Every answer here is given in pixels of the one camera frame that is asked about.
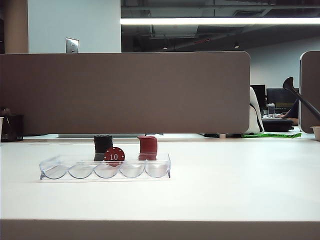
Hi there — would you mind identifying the long ceiling light strip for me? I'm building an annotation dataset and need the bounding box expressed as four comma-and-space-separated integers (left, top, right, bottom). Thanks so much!
120, 17, 320, 25

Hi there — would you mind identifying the clear plastic chip tray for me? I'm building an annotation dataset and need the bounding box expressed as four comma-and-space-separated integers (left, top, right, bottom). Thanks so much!
39, 152, 172, 180

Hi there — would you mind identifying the red poker chip ten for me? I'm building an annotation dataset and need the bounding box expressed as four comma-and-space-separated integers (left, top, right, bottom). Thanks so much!
103, 146, 126, 168

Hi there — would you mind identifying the metal wall switch plate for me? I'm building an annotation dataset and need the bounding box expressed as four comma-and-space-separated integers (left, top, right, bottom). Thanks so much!
65, 37, 80, 54

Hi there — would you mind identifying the narrow brown desk divider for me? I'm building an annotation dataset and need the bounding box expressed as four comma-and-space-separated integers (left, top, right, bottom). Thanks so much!
299, 50, 320, 134

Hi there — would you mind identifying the beige paper bowl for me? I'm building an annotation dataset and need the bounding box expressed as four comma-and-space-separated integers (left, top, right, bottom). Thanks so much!
309, 125, 320, 141

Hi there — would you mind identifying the green strip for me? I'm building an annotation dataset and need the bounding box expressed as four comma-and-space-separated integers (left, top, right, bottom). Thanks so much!
241, 132, 303, 139

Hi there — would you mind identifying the red poker chip stack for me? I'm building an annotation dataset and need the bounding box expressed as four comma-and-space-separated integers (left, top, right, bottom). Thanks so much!
137, 134, 159, 161

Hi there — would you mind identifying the black computer monitor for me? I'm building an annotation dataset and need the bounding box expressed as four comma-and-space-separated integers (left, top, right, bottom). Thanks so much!
250, 84, 267, 111
266, 87, 300, 111

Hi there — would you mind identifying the wide brown desk divider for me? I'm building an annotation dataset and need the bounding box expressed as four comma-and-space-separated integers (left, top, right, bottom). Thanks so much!
0, 51, 251, 135

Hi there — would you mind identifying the black slanted pole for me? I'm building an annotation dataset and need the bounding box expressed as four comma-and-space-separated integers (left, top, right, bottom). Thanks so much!
283, 76, 320, 118

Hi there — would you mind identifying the black poker chip stack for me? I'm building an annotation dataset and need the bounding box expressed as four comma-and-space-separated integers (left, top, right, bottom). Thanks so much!
93, 134, 114, 162

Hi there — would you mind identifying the seated person in blue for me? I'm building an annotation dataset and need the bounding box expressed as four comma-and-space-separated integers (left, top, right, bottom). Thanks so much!
277, 98, 300, 125

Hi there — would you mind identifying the white and black bag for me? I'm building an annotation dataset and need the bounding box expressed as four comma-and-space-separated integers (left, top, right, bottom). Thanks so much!
246, 86, 265, 134

